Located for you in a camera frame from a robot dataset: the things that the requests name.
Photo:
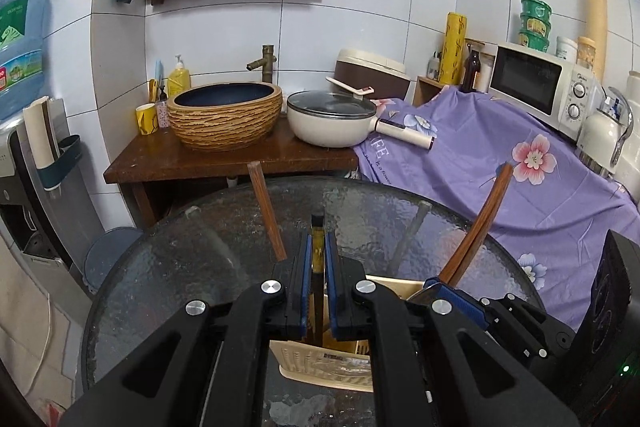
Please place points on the small white bottle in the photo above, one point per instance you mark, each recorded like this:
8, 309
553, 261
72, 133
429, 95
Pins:
433, 67

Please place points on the white microwave oven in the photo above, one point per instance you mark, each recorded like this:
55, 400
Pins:
525, 77

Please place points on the yellow wrap roll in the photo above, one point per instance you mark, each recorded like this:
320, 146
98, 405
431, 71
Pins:
452, 52

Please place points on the yellow toothbrush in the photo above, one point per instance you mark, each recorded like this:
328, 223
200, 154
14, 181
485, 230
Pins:
152, 92

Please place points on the woven pattern wash basin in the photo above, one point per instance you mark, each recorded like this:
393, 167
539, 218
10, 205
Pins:
225, 127

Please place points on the bronze bamboo-shaped faucet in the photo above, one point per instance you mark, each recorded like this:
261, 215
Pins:
267, 64

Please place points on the small wooden box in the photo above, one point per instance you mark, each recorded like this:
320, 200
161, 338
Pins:
425, 92

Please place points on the cream perforated utensil holder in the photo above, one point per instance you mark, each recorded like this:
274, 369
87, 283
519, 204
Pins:
320, 367

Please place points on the white pot with glass lid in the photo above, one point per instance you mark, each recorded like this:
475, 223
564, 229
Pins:
325, 127

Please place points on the dark wooden vanity counter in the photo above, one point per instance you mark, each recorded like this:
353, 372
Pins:
200, 159

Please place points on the small floral pump bottle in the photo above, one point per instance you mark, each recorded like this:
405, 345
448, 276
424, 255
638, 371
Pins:
162, 114

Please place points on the grey water dispenser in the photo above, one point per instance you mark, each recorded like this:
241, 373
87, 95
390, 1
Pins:
15, 167

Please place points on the blue round stool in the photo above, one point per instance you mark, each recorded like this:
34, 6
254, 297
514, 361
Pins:
107, 257

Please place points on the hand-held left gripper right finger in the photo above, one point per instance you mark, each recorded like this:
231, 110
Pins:
332, 287

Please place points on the yellow soap pump bottle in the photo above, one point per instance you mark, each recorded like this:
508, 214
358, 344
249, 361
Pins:
178, 82

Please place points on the brown glass bottle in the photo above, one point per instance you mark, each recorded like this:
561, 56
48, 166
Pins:
470, 72

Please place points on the tall beige roll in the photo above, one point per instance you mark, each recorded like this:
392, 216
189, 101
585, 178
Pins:
595, 7

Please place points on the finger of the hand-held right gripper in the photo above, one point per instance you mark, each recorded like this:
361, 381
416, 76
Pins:
462, 304
525, 347

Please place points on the blue water jug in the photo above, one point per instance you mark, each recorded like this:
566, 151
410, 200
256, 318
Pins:
22, 37

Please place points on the beige cloth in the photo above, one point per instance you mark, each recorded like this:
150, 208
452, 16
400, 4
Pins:
25, 332

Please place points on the green instant noodle bowl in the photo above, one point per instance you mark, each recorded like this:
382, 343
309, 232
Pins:
534, 43
536, 7
535, 26

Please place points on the purple floral cloth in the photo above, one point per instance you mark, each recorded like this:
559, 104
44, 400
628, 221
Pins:
475, 187

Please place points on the black chopstick with gold band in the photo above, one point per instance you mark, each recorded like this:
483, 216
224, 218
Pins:
317, 252

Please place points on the teal cup holder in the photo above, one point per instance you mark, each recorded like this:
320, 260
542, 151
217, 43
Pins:
60, 167

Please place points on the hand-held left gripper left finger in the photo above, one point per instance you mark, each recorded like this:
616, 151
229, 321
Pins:
306, 287

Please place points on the glass jar with beige lid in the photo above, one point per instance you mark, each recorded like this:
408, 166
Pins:
586, 57

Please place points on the white paper cup stack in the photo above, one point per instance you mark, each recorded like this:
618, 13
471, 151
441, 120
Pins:
42, 127

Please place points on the brown and white rice cooker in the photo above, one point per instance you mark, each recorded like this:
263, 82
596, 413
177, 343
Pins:
380, 79

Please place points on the small white container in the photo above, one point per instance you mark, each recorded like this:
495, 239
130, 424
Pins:
566, 49

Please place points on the yellow cup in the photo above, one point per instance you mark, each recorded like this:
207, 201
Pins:
146, 121

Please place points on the white electric kettle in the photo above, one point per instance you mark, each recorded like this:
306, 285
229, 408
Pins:
597, 137

